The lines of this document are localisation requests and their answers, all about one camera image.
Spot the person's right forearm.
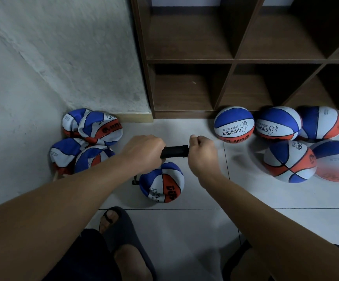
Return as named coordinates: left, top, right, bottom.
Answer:
left=202, top=171, right=339, bottom=281

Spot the person's left hand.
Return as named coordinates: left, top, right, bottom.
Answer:
left=118, top=134, right=166, bottom=173

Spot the black hand pump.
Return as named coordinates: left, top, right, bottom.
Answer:
left=131, top=145, right=190, bottom=186

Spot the person's left forearm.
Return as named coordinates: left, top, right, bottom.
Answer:
left=0, top=155, right=136, bottom=281

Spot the person's left foot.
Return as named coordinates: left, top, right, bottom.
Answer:
left=100, top=210, right=153, bottom=281

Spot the black sandal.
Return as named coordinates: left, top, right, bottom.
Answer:
left=98, top=206, right=157, bottom=281
left=222, top=240, right=255, bottom=281

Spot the brown wooden cubby shelf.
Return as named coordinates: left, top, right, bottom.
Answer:
left=130, top=0, right=339, bottom=119

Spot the person's right hand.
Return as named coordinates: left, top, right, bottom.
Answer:
left=187, top=135, right=223, bottom=188

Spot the blue white red basketball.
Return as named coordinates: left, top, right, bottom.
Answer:
left=49, top=137, right=88, bottom=175
left=77, top=111, right=124, bottom=145
left=255, top=106, right=303, bottom=142
left=311, top=140, right=339, bottom=183
left=138, top=161, right=185, bottom=204
left=73, top=145, right=116, bottom=173
left=262, top=140, right=318, bottom=184
left=297, top=105, right=339, bottom=142
left=213, top=106, right=256, bottom=143
left=62, top=108, right=91, bottom=138

